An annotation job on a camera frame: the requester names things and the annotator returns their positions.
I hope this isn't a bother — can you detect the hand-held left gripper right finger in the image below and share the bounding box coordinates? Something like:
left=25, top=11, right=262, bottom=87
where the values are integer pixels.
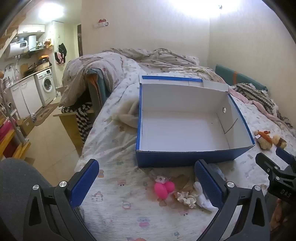
left=194, top=159, right=271, bottom=241

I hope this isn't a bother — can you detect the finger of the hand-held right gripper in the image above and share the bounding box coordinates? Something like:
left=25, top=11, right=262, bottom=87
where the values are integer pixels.
left=255, top=153, right=282, bottom=180
left=276, top=146, right=296, bottom=167

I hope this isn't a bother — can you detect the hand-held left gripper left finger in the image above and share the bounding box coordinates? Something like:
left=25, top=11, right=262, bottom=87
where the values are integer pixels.
left=23, top=159, right=100, bottom=241

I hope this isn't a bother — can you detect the cream lace scrunchie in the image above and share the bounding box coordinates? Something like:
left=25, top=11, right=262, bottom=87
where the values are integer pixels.
left=174, top=190, right=197, bottom=208

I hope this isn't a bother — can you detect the blue cardboard box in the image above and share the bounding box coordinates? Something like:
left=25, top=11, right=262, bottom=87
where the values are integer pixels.
left=135, top=75, right=255, bottom=168

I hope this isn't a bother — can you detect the small brown plush toy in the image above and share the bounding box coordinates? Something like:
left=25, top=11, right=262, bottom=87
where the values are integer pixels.
left=272, top=134, right=287, bottom=149

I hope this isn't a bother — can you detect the brown plush bear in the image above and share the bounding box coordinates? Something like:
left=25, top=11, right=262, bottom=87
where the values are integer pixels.
left=254, top=130, right=273, bottom=150

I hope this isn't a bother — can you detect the wooden table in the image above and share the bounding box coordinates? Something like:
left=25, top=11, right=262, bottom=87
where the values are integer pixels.
left=53, top=104, right=95, bottom=151

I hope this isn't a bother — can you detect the black white striped cloth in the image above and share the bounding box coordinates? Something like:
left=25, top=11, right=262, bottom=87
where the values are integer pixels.
left=60, top=102, right=93, bottom=142

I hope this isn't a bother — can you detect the patterned knitted blanket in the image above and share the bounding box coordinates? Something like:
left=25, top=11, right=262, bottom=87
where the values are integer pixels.
left=232, top=82, right=289, bottom=126

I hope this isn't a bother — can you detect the grey fabric chair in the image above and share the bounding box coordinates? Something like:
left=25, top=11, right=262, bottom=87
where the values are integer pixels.
left=0, top=158, right=60, bottom=241

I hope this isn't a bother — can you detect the pink cloth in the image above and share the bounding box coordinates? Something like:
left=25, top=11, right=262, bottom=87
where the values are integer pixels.
left=228, top=87, right=294, bottom=128

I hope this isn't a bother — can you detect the yellow rack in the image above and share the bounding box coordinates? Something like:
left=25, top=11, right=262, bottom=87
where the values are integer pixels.
left=0, top=116, right=31, bottom=160

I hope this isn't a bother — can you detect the brown floor rug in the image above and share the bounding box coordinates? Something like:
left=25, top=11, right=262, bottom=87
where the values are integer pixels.
left=33, top=102, right=59, bottom=127

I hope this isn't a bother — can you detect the cream fleece blanket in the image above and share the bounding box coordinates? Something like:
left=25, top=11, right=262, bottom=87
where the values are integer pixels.
left=112, top=94, right=140, bottom=129

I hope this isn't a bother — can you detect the teal padded bed board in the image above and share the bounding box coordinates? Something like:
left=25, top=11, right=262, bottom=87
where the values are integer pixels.
left=86, top=68, right=109, bottom=121
left=215, top=64, right=268, bottom=92

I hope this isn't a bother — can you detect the red bin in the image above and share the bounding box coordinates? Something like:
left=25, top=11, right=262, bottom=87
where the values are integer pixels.
left=0, top=120, right=16, bottom=149

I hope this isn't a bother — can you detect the grey metal pole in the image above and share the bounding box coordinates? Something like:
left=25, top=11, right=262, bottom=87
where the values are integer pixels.
left=0, top=79, right=25, bottom=144

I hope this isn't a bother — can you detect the white kitchen cabinet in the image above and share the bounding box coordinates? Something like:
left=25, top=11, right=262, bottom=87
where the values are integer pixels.
left=9, top=75, right=43, bottom=118

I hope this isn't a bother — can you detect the white washing machine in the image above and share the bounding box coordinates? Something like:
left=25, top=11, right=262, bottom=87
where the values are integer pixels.
left=34, top=67, right=57, bottom=107

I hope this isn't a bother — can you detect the beige printed duvet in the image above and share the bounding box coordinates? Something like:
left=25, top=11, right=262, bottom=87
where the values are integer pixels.
left=59, top=48, right=222, bottom=109

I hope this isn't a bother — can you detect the pink hanging garment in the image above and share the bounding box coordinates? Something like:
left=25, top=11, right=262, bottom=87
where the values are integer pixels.
left=54, top=52, right=66, bottom=65

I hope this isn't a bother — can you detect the dark brown door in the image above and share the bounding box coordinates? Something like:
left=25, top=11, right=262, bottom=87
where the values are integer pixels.
left=77, top=24, right=83, bottom=56

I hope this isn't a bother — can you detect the range hood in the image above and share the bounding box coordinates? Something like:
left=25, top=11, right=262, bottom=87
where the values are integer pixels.
left=28, top=35, right=45, bottom=52

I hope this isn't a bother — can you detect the tall white cabinet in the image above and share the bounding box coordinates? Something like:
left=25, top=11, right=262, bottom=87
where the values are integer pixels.
left=51, top=21, right=65, bottom=88

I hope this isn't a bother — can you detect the white water heater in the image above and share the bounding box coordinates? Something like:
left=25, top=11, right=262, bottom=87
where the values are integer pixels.
left=5, top=40, right=29, bottom=58

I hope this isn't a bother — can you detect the pink ball hair tie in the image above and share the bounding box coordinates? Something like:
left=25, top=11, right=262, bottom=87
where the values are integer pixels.
left=154, top=176, right=175, bottom=201

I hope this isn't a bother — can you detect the white wall cabinet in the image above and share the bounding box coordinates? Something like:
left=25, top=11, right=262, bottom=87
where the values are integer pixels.
left=17, top=24, right=45, bottom=35

